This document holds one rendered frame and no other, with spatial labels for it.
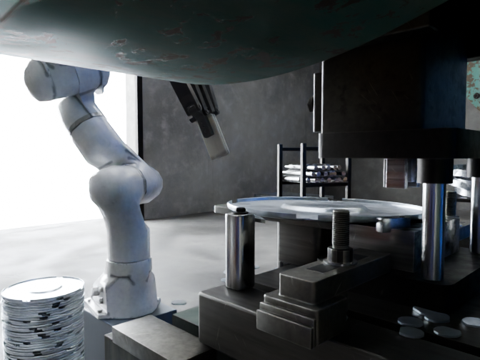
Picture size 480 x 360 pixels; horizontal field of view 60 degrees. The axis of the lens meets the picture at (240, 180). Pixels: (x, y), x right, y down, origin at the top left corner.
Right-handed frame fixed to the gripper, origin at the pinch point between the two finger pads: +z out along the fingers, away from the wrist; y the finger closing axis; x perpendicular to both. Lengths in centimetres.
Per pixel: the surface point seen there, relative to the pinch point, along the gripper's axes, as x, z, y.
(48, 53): 11.8, 1.5, 42.6
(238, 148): -224, -98, -564
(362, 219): 19.0, 19.3, 11.2
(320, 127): 17.3, 6.5, 4.3
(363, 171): -79, 11, -741
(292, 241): 7.0, 19.8, 2.9
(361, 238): 17.7, 21.6, 9.6
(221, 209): -3.4, 11.4, 0.0
